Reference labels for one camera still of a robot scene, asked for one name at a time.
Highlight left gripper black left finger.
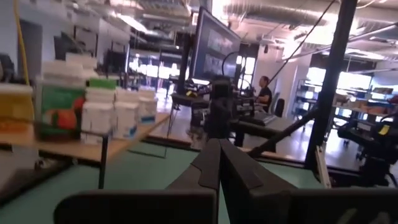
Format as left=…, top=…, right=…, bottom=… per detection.
left=55, top=139, right=222, bottom=224

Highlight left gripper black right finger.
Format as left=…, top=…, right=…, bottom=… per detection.
left=220, top=139, right=398, bottom=224

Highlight white bottle blue label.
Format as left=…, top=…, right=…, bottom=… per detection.
left=114, top=88, right=140, bottom=140
left=138, top=89, right=159, bottom=126

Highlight white bottle grey-green label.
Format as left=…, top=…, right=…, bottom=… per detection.
left=81, top=88, right=115, bottom=146

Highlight large white-capped bottle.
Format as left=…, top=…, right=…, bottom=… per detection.
left=34, top=60, right=86, bottom=141

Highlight orange pill bottle white cap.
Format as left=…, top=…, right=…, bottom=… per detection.
left=0, top=83, right=34, bottom=133

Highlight wooden shelf with black legs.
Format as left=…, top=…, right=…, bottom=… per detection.
left=0, top=112, right=171, bottom=190

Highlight person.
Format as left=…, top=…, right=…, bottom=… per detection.
left=254, top=75, right=274, bottom=113

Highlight black office chair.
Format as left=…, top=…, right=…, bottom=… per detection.
left=273, top=98, right=286, bottom=118

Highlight large black monitor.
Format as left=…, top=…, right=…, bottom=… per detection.
left=188, top=6, right=243, bottom=82

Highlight background storage shelves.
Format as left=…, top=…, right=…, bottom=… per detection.
left=334, top=86, right=398, bottom=119

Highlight black hanging cable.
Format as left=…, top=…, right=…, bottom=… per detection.
left=267, top=0, right=337, bottom=85

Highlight yellow hanging cable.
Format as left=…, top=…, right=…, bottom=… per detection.
left=12, top=0, right=30, bottom=86

